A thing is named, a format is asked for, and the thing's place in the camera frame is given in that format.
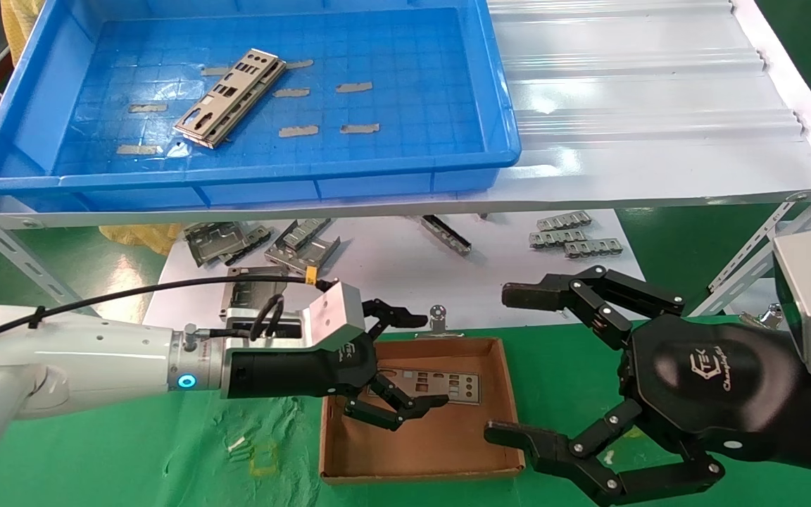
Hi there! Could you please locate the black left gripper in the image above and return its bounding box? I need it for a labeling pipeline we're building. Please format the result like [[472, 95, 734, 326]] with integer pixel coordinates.
[[225, 299, 451, 432]]

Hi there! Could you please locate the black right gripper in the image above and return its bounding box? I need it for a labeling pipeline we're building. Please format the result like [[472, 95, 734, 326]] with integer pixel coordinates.
[[484, 265, 811, 507]]

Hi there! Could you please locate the silver metal shield plate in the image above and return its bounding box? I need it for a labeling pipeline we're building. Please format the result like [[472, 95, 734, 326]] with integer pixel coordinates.
[[377, 366, 482, 406]]

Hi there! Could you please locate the shallow brown cardboard box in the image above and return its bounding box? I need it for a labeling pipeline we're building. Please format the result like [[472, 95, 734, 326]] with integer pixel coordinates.
[[319, 337, 525, 485]]

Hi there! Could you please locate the blue plastic tray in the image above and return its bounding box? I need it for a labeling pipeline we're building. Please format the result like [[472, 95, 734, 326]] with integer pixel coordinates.
[[0, 0, 522, 212]]

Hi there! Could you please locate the small notched metal strip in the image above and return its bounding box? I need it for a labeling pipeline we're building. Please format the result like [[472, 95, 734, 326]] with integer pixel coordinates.
[[529, 229, 587, 249], [536, 212, 593, 232], [564, 239, 623, 258]]

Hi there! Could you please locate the small slotted metal piece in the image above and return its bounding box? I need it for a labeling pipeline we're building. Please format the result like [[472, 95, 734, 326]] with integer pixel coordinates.
[[280, 218, 332, 253]]

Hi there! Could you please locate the grey slotted shelf brace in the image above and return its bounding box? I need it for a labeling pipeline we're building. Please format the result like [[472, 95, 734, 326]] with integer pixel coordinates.
[[687, 123, 811, 318]]

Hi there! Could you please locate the white metal shelf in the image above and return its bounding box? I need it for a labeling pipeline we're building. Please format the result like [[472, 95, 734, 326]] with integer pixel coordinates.
[[0, 0, 811, 230]]

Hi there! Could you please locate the green table cloth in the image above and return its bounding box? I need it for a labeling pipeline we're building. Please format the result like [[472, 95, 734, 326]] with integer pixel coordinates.
[[0, 320, 811, 507]]

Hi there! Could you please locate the yellow plastic bag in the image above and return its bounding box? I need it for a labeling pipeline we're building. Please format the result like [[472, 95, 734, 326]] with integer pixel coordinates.
[[1, 0, 47, 64], [99, 224, 184, 256]]

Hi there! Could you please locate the stack of metal shield plates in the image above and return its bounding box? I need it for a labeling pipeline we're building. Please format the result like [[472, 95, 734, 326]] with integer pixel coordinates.
[[173, 48, 287, 150]]

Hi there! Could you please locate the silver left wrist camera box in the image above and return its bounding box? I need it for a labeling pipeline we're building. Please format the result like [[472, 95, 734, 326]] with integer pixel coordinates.
[[226, 282, 365, 351]]

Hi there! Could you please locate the folded sheet metal bracket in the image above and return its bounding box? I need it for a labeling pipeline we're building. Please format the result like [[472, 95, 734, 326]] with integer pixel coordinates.
[[184, 222, 251, 268], [265, 218, 341, 280]]

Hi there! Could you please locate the long narrow metal rail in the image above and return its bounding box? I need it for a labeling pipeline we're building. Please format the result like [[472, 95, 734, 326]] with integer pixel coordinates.
[[416, 215, 473, 256]]

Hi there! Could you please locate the flat square metal bracket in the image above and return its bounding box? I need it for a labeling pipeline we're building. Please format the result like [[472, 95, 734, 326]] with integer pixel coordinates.
[[219, 265, 289, 318]]

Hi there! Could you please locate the black camera cable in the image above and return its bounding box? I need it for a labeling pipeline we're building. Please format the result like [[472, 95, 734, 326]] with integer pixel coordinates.
[[0, 275, 318, 349]]

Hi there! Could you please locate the grey slotted shelf post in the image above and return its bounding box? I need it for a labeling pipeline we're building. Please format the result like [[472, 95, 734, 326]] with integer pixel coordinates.
[[0, 189, 96, 318]]

